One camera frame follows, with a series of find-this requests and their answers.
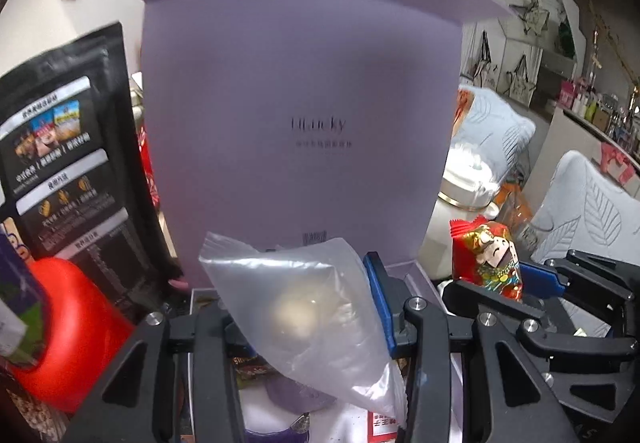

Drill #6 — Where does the orange clear packet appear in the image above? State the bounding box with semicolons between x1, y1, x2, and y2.
492;183;539;245

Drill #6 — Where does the pink ornament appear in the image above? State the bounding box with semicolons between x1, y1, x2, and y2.
600;143;637;180

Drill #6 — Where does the white counter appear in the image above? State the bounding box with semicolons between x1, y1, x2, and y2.
520;105;640;214

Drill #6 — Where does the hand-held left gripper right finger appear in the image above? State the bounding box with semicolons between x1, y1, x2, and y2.
362;251;581;443

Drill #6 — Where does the clear plastic bag with bun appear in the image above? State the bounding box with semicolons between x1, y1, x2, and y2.
198;231;409;427

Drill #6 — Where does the lavender gift box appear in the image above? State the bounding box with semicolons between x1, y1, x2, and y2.
102;0;516;443

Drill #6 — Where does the red packaging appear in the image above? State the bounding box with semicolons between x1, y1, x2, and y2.
132;123;162;204

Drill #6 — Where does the purple embroidered sachet pouch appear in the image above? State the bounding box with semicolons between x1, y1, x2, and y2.
245;367;337;443

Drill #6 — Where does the red plastic container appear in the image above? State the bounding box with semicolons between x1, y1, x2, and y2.
10;257;139;415

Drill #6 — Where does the clear jar of nuts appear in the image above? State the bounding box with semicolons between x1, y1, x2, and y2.
0;368;66;443

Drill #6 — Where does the light blue leaf cushion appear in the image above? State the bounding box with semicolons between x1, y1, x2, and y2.
530;150;640;270
457;85;537;184

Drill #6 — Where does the blue green printed packet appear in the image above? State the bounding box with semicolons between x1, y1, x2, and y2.
0;230;49;370

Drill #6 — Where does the red figure print snack packet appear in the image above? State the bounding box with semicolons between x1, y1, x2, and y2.
448;217;525;305

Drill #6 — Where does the row of small bottles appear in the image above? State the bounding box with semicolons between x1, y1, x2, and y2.
557;78;640;150

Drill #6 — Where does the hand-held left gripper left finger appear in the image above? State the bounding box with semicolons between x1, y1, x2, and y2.
65;300;252;443

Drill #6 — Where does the white cabinet with star decorations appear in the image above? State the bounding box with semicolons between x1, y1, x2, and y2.
460;0;586;110

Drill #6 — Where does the black stand-up food pouch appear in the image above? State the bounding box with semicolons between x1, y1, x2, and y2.
0;21;184;325

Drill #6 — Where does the white pot with gold rim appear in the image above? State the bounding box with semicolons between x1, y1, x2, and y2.
425;143;501;282

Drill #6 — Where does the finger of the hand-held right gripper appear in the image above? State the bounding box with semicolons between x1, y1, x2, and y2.
441;280;640;424
520;250;639;305

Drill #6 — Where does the brown snack packet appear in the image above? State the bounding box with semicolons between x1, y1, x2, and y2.
230;353;274;392

